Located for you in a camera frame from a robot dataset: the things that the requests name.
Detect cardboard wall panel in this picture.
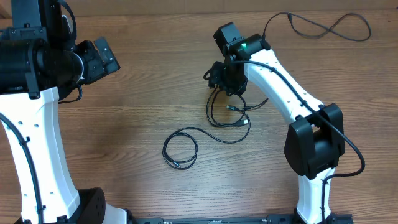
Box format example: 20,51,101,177
0,0,398,18

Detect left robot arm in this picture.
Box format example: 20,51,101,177
1,0,134,224

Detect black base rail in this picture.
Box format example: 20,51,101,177
128,215,301,224

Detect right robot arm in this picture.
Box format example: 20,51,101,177
208,22,352,223

